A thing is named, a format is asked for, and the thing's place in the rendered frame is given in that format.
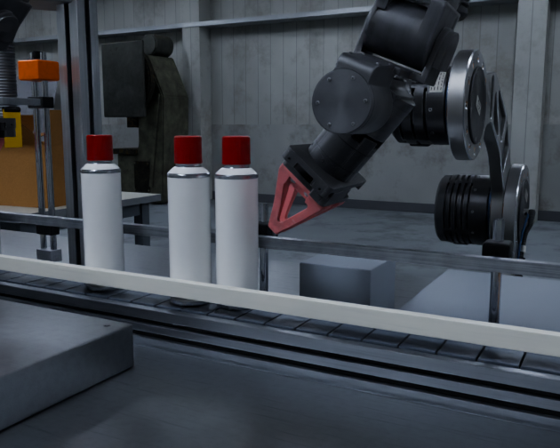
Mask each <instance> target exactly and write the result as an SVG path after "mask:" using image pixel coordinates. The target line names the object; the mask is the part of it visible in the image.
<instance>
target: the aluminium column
mask: <svg viewBox="0 0 560 448"><path fill-rule="evenodd" d="M56 15H57V33H58V50H59V68H60V101H61V119H62V136H63V153H64V171H65V188H66V206H67V217H69V218H79V219H82V218H83V207H82V189H81V173H80V170H81V169H82V167H83V166H85V165H86V164H88V160H87V148H86V136H87V135H92V134H102V122H101V100H100V59H99V38H98V16H97V0H72V2H71V3H70V4H56ZM68 256H69V264H74V265H80V266H85V263H84V230H83V229H78V228H68Z"/></svg>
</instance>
